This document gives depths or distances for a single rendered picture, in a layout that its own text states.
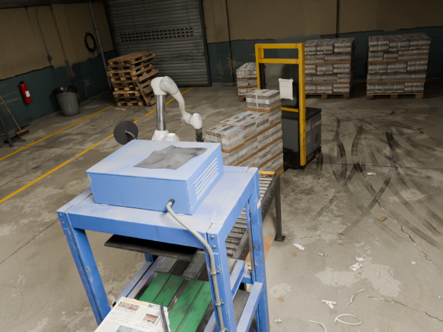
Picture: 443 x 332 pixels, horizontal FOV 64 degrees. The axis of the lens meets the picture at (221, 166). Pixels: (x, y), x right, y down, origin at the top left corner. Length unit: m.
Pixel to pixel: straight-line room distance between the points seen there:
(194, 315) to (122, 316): 0.46
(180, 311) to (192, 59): 9.95
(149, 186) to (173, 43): 10.22
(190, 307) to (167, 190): 0.88
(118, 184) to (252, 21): 9.31
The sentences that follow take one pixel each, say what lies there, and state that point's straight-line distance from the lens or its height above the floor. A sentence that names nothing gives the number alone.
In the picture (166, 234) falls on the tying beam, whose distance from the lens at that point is 1.74.
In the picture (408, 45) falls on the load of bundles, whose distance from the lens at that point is 8.84.
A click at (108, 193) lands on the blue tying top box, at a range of 1.98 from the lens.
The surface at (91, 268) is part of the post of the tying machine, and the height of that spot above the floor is 1.14.
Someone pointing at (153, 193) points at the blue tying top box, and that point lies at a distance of 1.80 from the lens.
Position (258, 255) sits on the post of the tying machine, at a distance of 2.43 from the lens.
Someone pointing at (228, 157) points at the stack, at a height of 0.78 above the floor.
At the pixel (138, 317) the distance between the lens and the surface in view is 2.03.
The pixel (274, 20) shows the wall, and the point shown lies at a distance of 10.69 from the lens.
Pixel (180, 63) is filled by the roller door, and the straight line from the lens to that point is 11.87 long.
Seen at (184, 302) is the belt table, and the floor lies 0.80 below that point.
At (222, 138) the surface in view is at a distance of 4.18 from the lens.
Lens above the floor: 2.49
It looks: 25 degrees down
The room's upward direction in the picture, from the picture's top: 7 degrees counter-clockwise
